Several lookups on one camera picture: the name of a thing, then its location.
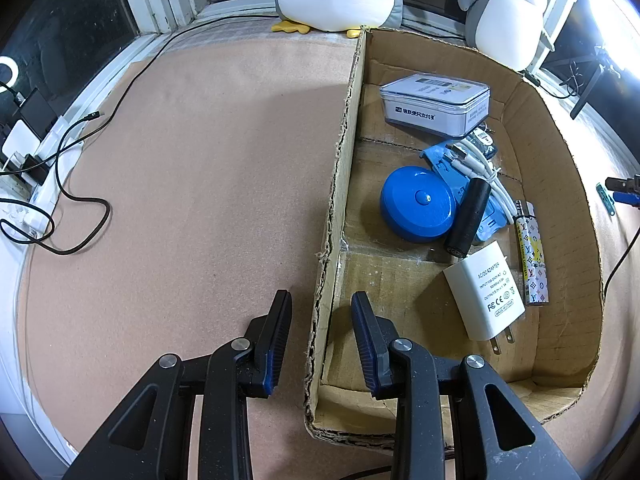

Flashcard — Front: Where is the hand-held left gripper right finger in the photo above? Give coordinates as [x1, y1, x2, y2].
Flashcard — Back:
[351, 291, 581, 480]

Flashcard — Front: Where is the blue folding phone stand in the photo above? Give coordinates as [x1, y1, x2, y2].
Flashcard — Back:
[420, 142, 508, 243]

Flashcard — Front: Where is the black flat device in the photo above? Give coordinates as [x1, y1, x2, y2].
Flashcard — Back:
[12, 87, 58, 133]

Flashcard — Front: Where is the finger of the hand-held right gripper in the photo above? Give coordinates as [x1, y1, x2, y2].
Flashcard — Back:
[605, 175, 640, 207]
[596, 182, 617, 217]

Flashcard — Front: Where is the black looped cable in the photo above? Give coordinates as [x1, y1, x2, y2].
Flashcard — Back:
[0, 120, 112, 257]

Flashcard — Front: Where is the black cylinder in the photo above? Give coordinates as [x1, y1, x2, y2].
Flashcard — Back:
[444, 177, 492, 259]

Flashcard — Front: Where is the blue round tape measure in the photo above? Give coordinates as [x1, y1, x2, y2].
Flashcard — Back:
[380, 167, 455, 243]

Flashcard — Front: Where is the white charger block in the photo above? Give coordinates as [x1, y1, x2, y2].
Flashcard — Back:
[2, 119, 41, 161]

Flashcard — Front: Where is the brown cardboard box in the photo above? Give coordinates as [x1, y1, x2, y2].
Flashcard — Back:
[304, 27, 603, 448]

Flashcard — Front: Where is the white power strip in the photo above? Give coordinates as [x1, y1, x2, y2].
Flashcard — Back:
[0, 115, 86, 241]

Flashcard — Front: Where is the black tripod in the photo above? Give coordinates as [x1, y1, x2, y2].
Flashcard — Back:
[542, 45, 621, 121]

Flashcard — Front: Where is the white cable with keyring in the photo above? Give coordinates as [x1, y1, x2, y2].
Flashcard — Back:
[447, 132, 518, 221]

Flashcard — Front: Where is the thin black cable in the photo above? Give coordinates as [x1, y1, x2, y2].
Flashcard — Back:
[602, 225, 640, 301]

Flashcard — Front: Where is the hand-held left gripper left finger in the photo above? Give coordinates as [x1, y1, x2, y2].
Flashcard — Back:
[65, 289, 293, 480]

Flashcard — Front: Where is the black ring light cable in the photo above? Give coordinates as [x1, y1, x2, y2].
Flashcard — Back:
[84, 14, 283, 121]

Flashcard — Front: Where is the black charger plug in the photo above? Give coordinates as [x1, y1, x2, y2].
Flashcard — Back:
[22, 154, 51, 185]

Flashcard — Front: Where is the patterned white lighter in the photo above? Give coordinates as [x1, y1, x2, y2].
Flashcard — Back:
[512, 200, 551, 307]

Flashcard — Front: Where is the small blue liquid bottle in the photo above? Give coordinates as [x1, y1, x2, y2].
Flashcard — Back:
[467, 127, 498, 161]

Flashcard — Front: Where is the checkered cloth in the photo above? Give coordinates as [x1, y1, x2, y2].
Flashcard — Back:
[165, 12, 363, 48]

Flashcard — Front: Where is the clear plastic case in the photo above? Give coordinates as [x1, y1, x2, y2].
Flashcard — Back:
[378, 73, 491, 139]

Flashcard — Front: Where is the white power adapter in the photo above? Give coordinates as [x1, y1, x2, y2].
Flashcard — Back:
[442, 241, 527, 356]

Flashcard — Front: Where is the brown mat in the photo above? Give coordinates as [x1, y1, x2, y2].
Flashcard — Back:
[15, 27, 640, 480]

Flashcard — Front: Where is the small penguin plush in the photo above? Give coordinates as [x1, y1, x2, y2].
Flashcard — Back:
[457, 0, 556, 72]

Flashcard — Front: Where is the white ring light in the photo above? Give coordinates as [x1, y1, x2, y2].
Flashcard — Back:
[585, 0, 640, 81]

